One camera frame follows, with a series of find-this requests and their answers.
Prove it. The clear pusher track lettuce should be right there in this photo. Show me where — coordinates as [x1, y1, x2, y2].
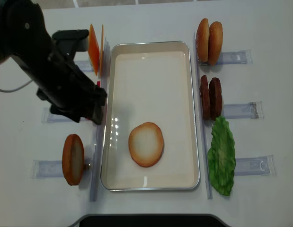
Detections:
[234, 155, 276, 176]

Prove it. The bun half inner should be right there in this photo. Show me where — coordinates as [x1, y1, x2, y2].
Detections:
[196, 18, 209, 62]

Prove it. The bread slice on pusher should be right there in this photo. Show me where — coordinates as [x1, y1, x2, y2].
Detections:
[62, 134, 84, 186]

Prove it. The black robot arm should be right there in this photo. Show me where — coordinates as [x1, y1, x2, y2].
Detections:
[0, 0, 107, 125]

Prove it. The grey cable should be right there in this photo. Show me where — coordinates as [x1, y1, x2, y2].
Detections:
[0, 79, 33, 93]

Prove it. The clear right divider rail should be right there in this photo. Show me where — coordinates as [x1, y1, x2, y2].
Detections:
[193, 32, 213, 200]

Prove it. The clear divider rail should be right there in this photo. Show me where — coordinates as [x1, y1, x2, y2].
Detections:
[89, 37, 110, 202]
[193, 32, 213, 200]

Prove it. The toasted bread slice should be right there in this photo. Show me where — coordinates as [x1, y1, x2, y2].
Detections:
[128, 122, 164, 167]

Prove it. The orange cheese slice outer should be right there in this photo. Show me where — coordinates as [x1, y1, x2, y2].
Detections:
[88, 24, 100, 75]

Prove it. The clear pusher track bun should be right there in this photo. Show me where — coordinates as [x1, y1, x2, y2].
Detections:
[215, 49, 253, 65]

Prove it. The white rectangular tray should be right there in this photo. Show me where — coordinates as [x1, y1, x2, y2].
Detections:
[100, 41, 200, 191]

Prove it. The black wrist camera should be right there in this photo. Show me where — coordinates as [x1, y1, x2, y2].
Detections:
[52, 29, 89, 58]

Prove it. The bun half outer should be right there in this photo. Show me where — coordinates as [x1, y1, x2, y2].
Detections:
[208, 21, 223, 66]

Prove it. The brown meat patty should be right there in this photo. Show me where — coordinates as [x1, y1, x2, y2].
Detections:
[200, 75, 211, 120]
[209, 78, 222, 121]

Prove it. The orange cheese slice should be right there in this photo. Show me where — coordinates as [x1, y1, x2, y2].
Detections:
[98, 24, 104, 77]
[88, 24, 100, 75]

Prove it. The green lettuce leaf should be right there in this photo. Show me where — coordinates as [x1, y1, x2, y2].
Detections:
[207, 116, 236, 196]

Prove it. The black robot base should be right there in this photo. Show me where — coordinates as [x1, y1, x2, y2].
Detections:
[72, 214, 228, 227]

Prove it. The orange cheese slice inner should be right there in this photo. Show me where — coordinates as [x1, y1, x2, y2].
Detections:
[98, 24, 104, 77]

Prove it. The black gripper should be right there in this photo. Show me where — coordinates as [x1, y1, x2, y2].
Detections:
[36, 53, 107, 125]

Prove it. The clear pusher track bread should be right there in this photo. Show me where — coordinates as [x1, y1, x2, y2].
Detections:
[32, 159, 93, 179]

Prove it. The brown meat patty inner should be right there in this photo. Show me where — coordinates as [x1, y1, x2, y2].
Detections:
[200, 75, 211, 120]

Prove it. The clear pusher track cheese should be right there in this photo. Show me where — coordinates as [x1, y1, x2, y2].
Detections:
[74, 60, 94, 72]

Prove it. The bun half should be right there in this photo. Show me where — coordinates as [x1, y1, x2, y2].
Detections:
[196, 18, 209, 62]
[208, 21, 223, 66]

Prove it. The clear left divider rail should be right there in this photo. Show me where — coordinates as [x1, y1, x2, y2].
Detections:
[89, 37, 110, 202]

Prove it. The clear pusher track patty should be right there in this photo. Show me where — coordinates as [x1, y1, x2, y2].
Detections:
[222, 102, 264, 119]

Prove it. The brown meat patty outer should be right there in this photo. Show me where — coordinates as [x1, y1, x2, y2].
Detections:
[209, 78, 222, 121]

